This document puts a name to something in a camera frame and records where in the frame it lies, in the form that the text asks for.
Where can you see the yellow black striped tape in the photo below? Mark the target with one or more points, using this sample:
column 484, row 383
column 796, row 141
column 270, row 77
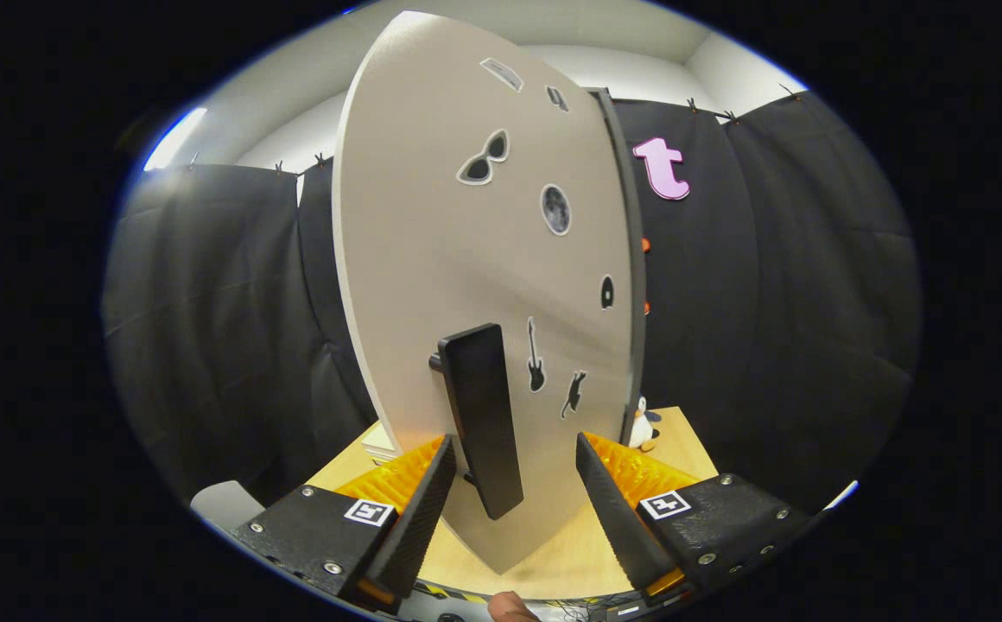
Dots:
column 449, row 593

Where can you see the penguin toy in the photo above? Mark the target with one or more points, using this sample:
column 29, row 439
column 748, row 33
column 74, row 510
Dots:
column 641, row 428

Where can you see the dark grey shoe cabinet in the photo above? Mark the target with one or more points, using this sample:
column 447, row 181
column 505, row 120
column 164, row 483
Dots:
column 637, row 259

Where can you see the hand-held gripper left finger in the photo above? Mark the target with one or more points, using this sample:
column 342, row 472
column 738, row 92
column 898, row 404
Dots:
column 419, row 518

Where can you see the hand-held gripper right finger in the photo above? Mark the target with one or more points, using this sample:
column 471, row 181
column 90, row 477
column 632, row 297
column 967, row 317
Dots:
column 618, row 518

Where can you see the narrow ceiling light panel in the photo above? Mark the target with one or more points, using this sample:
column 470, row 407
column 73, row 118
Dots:
column 174, row 138

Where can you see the black backdrop cloth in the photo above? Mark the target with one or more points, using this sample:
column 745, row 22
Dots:
column 769, row 302

